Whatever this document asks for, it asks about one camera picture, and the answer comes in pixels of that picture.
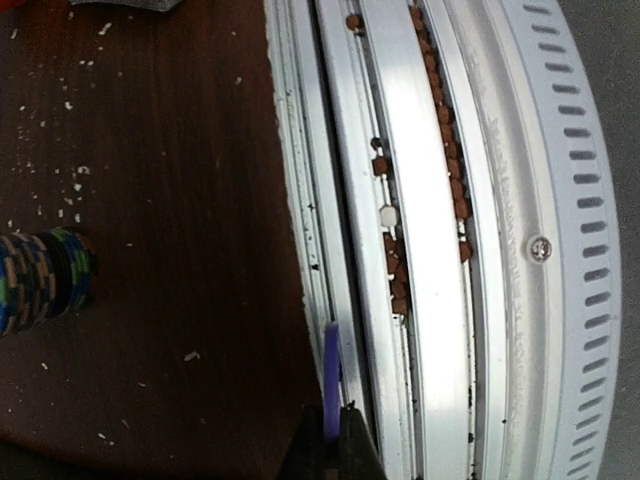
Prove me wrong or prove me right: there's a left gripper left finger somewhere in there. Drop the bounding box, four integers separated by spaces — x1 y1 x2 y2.
279 406 326 480

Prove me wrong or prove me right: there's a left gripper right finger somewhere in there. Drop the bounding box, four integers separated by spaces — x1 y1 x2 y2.
338 406 387 480

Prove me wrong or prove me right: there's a purple small blind button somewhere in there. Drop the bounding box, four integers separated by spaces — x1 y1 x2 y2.
323 322 341 443

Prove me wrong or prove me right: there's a poker chip stack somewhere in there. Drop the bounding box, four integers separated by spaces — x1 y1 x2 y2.
1 227 99 337

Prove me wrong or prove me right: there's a deck of grey cards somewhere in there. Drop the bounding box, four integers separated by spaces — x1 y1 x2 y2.
69 0 181 13

